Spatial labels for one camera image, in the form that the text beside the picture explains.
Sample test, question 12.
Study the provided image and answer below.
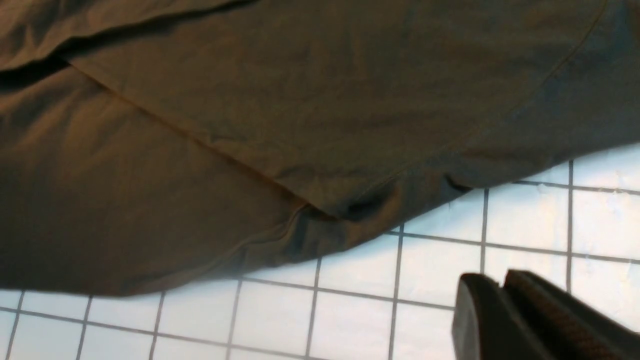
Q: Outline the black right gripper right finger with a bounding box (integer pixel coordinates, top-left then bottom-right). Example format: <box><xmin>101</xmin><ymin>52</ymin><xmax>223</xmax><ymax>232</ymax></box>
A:
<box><xmin>503</xmin><ymin>269</ymin><xmax>640</xmax><ymax>360</ymax></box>

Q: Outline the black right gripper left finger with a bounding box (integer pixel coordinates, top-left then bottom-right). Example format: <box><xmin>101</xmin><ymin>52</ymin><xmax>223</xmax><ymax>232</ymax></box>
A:
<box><xmin>451</xmin><ymin>273</ymin><xmax>551</xmax><ymax>360</ymax></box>

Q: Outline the gray long sleeve shirt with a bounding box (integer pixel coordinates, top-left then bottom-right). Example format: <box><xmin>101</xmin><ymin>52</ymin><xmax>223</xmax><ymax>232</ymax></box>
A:
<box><xmin>0</xmin><ymin>0</ymin><xmax>639</xmax><ymax>296</ymax></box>

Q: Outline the white grid table cover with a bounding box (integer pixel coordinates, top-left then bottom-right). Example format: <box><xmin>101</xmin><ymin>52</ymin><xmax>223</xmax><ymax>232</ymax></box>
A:
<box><xmin>1</xmin><ymin>145</ymin><xmax>640</xmax><ymax>360</ymax></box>

